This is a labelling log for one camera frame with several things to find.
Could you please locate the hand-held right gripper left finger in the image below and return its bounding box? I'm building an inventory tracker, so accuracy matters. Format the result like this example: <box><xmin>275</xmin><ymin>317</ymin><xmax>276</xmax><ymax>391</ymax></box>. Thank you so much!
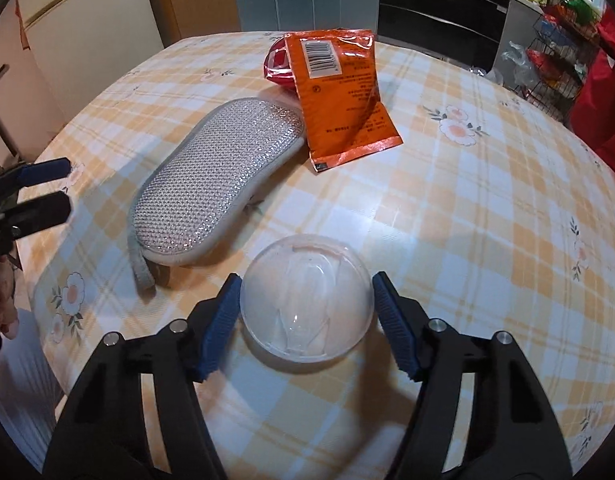
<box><xmin>42</xmin><ymin>272</ymin><xmax>244</xmax><ymax>480</ymax></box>

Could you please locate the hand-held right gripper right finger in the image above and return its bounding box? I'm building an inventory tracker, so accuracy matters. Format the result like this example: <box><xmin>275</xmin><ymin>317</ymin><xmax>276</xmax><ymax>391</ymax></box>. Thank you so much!
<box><xmin>371</xmin><ymin>271</ymin><xmax>573</xmax><ymax>480</ymax></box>

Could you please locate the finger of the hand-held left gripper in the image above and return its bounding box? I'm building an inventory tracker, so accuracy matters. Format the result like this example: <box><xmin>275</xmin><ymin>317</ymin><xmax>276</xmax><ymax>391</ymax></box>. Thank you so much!
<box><xmin>5</xmin><ymin>192</ymin><xmax>73</xmax><ymax>240</ymax></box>
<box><xmin>0</xmin><ymin>157</ymin><xmax>73</xmax><ymax>193</ymax></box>

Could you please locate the clear plastic dome lid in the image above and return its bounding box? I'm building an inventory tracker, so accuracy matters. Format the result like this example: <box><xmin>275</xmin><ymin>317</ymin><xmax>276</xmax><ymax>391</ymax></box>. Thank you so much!
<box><xmin>238</xmin><ymin>233</ymin><xmax>376</xmax><ymax>365</ymax></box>

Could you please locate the silver mesh scrubbing pad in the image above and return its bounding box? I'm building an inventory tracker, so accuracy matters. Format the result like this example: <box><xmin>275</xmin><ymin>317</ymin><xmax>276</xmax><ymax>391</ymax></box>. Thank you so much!
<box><xmin>128</xmin><ymin>97</ymin><xmax>308</xmax><ymax>291</ymax></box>

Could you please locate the person's left hand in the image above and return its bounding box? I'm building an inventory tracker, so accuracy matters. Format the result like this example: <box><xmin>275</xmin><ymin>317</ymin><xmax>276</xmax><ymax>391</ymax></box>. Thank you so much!
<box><xmin>0</xmin><ymin>255</ymin><xmax>21</xmax><ymax>342</ymax></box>

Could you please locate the cream refrigerator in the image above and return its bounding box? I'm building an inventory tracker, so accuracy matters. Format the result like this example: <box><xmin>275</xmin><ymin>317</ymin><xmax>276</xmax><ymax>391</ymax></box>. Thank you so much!
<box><xmin>14</xmin><ymin>0</ymin><xmax>166</xmax><ymax>132</ymax></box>

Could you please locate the person's grey trouser leg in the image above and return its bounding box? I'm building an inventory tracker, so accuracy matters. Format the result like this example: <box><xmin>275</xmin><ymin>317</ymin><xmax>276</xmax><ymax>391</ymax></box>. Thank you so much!
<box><xmin>0</xmin><ymin>332</ymin><xmax>64</xmax><ymax>461</ymax></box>

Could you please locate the orange snack packet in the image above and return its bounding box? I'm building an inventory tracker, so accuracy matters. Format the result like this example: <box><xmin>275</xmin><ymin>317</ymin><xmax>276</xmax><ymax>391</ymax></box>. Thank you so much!
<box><xmin>283</xmin><ymin>28</ymin><xmax>405</xmax><ymax>175</ymax></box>

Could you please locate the red foil packet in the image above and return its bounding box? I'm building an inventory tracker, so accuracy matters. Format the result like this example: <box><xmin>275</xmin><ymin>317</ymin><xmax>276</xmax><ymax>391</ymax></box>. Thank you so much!
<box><xmin>264</xmin><ymin>37</ymin><xmax>301</xmax><ymax>94</ymax></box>

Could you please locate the clear plastic bag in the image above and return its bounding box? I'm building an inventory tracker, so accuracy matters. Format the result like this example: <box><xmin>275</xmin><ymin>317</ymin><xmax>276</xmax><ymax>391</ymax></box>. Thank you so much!
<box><xmin>499</xmin><ymin>40</ymin><xmax>539</xmax><ymax>89</ymax></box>

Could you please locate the red hanging cloth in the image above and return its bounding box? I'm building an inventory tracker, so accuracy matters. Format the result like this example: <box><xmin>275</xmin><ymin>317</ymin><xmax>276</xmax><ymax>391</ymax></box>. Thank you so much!
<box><xmin>569</xmin><ymin>5</ymin><xmax>615</xmax><ymax>182</ymax></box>

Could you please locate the black built-in oven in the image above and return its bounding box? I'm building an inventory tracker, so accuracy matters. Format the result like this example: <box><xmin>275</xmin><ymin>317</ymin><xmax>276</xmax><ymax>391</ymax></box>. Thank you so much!
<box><xmin>377</xmin><ymin>0</ymin><xmax>511</xmax><ymax>69</ymax></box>

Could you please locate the dark slatted frame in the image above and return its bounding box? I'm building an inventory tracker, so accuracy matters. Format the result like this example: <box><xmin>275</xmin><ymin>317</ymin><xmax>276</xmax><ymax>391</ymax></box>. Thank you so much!
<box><xmin>0</xmin><ymin>64</ymin><xmax>29</xmax><ymax>167</ymax></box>

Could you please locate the black wire storage rack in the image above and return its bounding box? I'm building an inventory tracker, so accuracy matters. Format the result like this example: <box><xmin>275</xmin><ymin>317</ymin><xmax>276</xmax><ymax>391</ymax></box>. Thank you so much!
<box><xmin>519</xmin><ymin>5</ymin><xmax>596</xmax><ymax>122</ymax></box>

